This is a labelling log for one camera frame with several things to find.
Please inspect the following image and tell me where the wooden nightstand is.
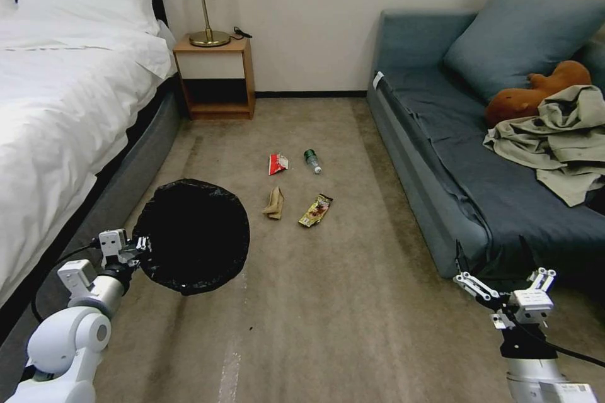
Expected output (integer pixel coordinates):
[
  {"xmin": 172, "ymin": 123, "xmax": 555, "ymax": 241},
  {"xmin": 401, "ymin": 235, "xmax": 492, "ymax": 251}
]
[{"xmin": 171, "ymin": 36, "xmax": 257, "ymax": 122}]

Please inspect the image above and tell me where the crumpled beige garment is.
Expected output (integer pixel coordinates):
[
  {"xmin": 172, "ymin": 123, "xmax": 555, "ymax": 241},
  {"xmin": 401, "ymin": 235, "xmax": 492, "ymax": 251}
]
[{"xmin": 481, "ymin": 84, "xmax": 605, "ymax": 208}]

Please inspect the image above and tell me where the dark blue sofa sheet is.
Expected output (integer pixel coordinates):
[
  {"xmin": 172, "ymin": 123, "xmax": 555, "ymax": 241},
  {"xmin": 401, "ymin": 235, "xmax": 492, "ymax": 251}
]
[{"xmin": 391, "ymin": 71, "xmax": 605, "ymax": 277}]

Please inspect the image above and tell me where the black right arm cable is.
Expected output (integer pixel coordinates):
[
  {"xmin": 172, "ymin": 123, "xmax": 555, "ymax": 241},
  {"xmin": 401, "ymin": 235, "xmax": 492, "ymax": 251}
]
[{"xmin": 512, "ymin": 315, "xmax": 605, "ymax": 368}]

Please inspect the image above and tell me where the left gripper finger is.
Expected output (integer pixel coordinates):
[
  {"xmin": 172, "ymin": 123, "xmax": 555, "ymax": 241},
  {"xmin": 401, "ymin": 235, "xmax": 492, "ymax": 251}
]
[
  {"xmin": 120, "ymin": 251, "xmax": 148, "ymax": 271},
  {"xmin": 126, "ymin": 232, "xmax": 154, "ymax": 255}
]

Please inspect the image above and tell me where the green plastic bottle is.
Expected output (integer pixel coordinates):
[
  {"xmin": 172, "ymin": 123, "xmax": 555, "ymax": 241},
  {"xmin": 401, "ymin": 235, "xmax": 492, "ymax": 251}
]
[{"xmin": 303, "ymin": 148, "xmax": 324, "ymax": 176}]

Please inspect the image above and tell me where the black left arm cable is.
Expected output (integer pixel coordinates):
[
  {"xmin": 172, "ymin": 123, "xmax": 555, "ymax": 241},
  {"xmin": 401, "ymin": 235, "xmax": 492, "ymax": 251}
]
[{"xmin": 30, "ymin": 240, "xmax": 103, "ymax": 326}]

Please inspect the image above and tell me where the trash bin with black bag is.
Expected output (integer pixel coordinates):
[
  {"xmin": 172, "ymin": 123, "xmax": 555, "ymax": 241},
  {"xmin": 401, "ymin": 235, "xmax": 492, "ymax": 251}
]
[{"xmin": 132, "ymin": 178, "xmax": 251, "ymax": 297}]

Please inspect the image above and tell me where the brown plush toy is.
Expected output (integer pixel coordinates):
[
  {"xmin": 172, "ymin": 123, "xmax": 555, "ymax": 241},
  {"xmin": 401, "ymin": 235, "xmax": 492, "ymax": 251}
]
[{"xmin": 485, "ymin": 60, "xmax": 593, "ymax": 128}]

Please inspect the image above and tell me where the blue square cushion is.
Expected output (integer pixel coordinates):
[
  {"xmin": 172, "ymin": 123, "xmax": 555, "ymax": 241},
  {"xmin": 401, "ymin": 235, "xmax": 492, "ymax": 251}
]
[{"xmin": 442, "ymin": 0, "xmax": 605, "ymax": 105}]

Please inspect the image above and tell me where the white duvet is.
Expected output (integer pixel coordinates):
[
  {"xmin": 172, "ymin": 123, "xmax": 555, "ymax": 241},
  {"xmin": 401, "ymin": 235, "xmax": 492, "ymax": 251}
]
[{"xmin": 0, "ymin": 20, "xmax": 178, "ymax": 310}]

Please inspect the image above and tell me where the red snack wrapper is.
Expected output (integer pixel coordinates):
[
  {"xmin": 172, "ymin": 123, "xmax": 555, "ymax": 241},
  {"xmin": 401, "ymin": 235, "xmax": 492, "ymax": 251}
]
[{"xmin": 268, "ymin": 152, "xmax": 291, "ymax": 178}]

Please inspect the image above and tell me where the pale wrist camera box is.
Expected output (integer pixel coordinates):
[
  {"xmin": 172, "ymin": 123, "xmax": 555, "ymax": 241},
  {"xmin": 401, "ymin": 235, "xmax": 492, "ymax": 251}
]
[
  {"xmin": 98, "ymin": 229, "xmax": 128, "ymax": 258},
  {"xmin": 510, "ymin": 289, "xmax": 555, "ymax": 315}
]

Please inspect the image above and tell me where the yellow snack wrapper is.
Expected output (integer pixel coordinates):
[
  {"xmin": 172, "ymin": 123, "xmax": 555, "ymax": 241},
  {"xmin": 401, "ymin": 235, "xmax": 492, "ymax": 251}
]
[{"xmin": 297, "ymin": 193, "xmax": 335, "ymax": 228}]

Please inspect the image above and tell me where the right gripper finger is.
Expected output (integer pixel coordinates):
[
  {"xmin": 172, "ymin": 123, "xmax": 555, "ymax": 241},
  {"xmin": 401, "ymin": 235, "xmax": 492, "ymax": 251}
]
[
  {"xmin": 452, "ymin": 238, "xmax": 503, "ymax": 305},
  {"xmin": 519, "ymin": 235, "xmax": 558, "ymax": 296}
]

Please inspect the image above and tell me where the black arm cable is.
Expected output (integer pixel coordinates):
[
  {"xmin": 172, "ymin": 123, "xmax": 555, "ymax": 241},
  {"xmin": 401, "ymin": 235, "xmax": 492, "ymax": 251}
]
[
  {"xmin": 512, "ymin": 315, "xmax": 605, "ymax": 368},
  {"xmin": 30, "ymin": 240, "xmax": 103, "ymax": 326}
]

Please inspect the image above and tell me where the grey bed frame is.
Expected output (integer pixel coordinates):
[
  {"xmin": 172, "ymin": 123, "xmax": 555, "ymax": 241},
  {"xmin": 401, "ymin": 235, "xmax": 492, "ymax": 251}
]
[{"xmin": 0, "ymin": 74, "xmax": 184, "ymax": 373}]

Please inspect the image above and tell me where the crumpled brown paper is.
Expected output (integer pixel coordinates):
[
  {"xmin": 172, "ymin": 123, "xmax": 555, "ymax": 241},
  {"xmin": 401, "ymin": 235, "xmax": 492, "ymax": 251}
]
[{"xmin": 262, "ymin": 186, "xmax": 287, "ymax": 221}]

